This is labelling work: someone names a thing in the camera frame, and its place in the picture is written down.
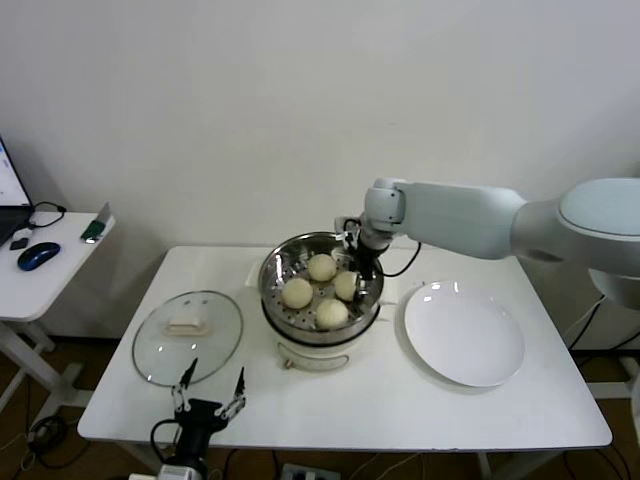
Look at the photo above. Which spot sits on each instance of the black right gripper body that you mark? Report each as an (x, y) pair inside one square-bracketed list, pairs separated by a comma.
[(364, 260)]

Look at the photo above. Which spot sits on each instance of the small black adapter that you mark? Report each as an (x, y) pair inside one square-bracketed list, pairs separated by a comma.
[(19, 244)]

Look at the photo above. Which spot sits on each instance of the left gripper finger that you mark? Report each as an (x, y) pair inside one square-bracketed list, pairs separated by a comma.
[(182, 387), (237, 395)]

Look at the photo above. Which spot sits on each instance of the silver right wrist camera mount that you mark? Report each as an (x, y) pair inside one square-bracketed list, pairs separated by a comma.
[(345, 230)]

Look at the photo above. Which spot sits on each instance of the white desk foot frame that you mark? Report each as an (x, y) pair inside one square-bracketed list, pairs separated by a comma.
[(615, 387)]

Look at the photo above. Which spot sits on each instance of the black laptop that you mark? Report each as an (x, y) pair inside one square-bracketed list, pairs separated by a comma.
[(12, 200)]

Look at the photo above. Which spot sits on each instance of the white steamed baozi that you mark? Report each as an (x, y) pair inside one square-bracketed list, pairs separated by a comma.
[(321, 267), (297, 293), (332, 313), (346, 285)]

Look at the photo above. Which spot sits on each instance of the white floor power strip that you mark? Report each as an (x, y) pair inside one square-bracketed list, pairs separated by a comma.
[(310, 472)]

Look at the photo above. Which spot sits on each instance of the white side table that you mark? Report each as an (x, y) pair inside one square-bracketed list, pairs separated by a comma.
[(60, 285)]

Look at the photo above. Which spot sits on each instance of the stainless steel steamer basket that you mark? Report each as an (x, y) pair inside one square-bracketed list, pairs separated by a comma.
[(370, 310)]

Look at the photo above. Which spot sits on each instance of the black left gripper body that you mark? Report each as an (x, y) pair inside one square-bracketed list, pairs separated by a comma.
[(200, 420)]

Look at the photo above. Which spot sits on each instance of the large white plate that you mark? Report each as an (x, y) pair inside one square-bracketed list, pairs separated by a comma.
[(460, 335)]

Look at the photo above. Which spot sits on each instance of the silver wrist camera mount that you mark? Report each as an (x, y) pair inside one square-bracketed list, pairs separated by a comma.
[(345, 230), (175, 472)]

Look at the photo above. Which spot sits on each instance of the white electric cooker base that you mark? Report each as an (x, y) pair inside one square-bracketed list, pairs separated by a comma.
[(310, 357)]

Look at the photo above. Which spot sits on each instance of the round glass pot lid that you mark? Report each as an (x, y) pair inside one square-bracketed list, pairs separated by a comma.
[(220, 325)]

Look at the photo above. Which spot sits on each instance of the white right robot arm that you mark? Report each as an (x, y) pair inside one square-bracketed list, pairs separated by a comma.
[(475, 220)]

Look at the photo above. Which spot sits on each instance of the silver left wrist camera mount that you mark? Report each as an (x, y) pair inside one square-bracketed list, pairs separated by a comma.
[(175, 472)]

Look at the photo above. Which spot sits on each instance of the blue computer mouse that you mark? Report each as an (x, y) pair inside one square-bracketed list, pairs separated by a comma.
[(37, 255)]

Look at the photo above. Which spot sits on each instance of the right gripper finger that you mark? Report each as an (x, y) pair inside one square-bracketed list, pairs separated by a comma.
[(362, 289)]

